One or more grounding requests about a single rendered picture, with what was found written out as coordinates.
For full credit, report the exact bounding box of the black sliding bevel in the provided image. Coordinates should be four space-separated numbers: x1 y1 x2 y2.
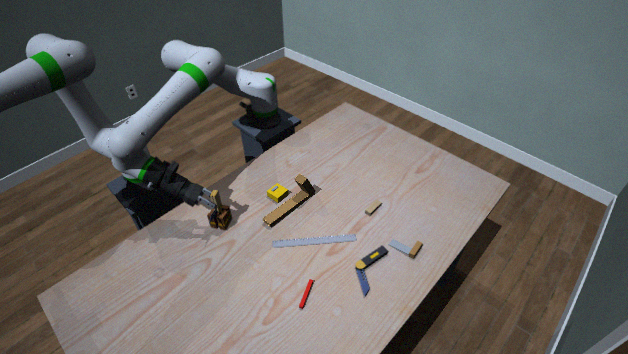
355 246 388 297

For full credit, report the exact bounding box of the red rectangular bar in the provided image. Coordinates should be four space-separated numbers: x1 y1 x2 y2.
299 279 313 309

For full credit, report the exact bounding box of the grey flat bar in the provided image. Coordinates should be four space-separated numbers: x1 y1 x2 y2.
273 234 357 248

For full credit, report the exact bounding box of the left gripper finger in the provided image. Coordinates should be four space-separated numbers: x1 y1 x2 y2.
200 187 212 197
195 195 216 209

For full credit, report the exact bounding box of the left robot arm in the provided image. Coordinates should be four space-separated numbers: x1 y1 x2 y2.
108 40 281 181

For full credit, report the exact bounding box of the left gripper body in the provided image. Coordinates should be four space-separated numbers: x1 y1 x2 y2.
142 159 204 207

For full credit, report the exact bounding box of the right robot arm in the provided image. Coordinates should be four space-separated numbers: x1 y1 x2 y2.
0 34 156 196

